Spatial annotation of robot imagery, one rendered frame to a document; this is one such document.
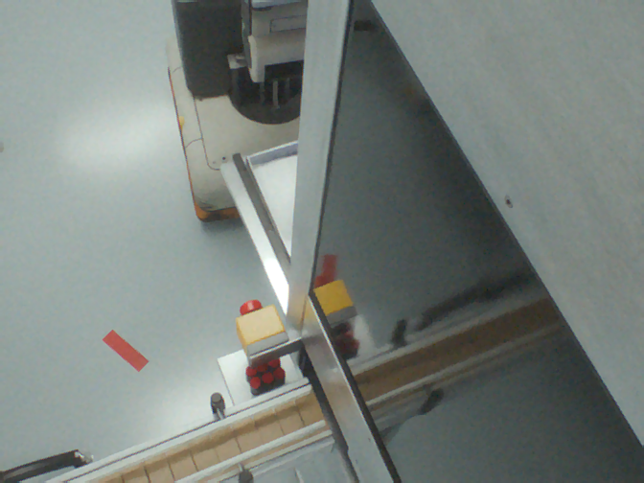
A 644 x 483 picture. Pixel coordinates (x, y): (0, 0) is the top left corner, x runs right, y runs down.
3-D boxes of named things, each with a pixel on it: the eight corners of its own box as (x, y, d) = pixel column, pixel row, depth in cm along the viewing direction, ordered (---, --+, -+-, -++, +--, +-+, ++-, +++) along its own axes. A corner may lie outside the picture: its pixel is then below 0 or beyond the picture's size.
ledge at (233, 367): (309, 403, 133) (310, 401, 131) (242, 430, 130) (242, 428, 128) (281, 336, 139) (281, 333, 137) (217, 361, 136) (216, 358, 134)
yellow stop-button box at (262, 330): (288, 354, 127) (289, 339, 121) (250, 368, 125) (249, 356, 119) (272, 316, 130) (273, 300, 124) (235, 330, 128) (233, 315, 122)
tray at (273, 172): (426, 262, 146) (429, 254, 143) (307, 305, 140) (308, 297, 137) (357, 131, 160) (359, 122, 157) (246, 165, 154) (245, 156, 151)
